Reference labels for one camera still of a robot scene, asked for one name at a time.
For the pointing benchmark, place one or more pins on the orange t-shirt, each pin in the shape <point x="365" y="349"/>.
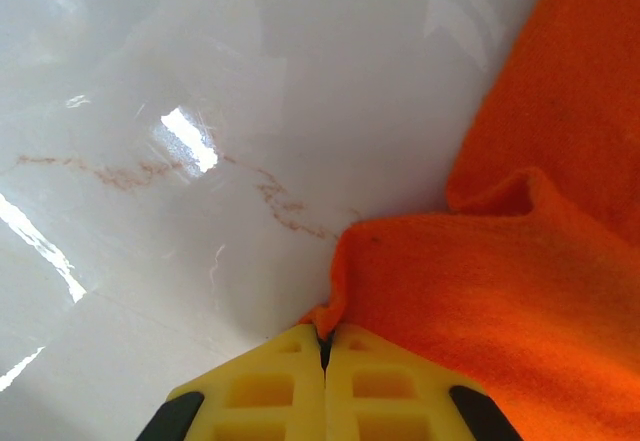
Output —
<point x="500" y="286"/>

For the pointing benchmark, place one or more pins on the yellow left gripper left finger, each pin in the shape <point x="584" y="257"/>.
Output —
<point x="260" y="396"/>

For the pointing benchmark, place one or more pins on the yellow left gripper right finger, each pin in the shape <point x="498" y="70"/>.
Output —
<point x="400" y="396"/>

